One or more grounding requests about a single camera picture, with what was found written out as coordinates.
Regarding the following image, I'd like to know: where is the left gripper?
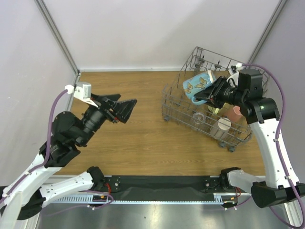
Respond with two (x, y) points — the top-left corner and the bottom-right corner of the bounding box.
(77, 93), (138, 146)

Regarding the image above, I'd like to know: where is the blue mug orange inside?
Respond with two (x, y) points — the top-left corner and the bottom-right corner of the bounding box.
(183, 70), (216, 105)

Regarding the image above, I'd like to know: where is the yellow mug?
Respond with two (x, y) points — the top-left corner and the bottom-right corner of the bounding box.
(208, 106), (221, 115)

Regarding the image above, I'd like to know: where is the clear plastic cup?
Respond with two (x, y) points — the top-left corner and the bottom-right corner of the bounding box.
(191, 112), (206, 131)

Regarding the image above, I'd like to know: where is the pink patterned mug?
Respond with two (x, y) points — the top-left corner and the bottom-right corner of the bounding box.
(224, 106), (243, 123)

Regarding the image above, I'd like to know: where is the beige plastic cup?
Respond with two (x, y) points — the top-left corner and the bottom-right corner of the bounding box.
(209, 117), (232, 140)

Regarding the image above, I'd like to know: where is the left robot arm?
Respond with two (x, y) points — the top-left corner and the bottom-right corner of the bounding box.
(0, 94), (137, 220)

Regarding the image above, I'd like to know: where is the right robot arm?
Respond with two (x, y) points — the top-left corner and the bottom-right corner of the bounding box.
(195, 69), (305, 208)

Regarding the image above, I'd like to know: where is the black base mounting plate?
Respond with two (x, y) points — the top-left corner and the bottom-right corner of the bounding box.
(105, 175), (236, 193)

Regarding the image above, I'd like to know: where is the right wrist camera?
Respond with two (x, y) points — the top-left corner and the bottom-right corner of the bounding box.
(226, 62), (243, 84)

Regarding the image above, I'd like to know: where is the grey wire dish rack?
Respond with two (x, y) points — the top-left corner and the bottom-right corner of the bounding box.
(162, 47), (275, 152)

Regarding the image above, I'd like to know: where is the right aluminium frame post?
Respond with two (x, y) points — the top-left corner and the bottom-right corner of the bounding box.
(245, 0), (288, 63)

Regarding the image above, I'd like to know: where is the aluminium frame post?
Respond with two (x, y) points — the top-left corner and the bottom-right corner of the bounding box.
(34, 0), (80, 75)
(245, 0), (288, 63)

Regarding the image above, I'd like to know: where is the grey cable duct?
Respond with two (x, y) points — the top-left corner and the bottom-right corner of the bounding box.
(54, 192), (238, 205)

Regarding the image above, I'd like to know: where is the left aluminium frame post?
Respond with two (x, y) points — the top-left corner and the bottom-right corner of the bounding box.
(34, 0), (80, 75)

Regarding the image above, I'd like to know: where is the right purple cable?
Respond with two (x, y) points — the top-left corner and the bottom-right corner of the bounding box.
(226, 63), (305, 229)

